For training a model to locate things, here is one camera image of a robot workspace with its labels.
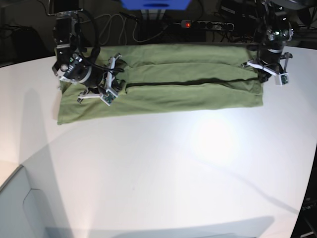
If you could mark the green T-shirt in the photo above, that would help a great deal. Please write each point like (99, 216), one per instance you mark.
(163, 78)

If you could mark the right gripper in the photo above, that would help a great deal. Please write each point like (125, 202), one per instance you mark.
(96, 79)

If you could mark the blue plastic box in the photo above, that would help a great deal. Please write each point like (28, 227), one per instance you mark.
(155, 4)

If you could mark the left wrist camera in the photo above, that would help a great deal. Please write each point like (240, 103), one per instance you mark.
(282, 79)

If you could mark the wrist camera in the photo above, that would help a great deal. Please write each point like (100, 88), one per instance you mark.
(108, 97)
(282, 79)

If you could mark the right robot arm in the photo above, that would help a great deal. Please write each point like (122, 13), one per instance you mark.
(67, 31)

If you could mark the white power strip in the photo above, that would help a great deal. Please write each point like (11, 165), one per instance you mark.
(208, 25)

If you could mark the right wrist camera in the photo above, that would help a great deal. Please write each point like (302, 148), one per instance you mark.
(108, 97)

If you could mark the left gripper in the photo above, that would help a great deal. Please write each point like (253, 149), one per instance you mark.
(267, 59)

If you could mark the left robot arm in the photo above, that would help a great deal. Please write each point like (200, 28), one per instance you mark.
(275, 24)

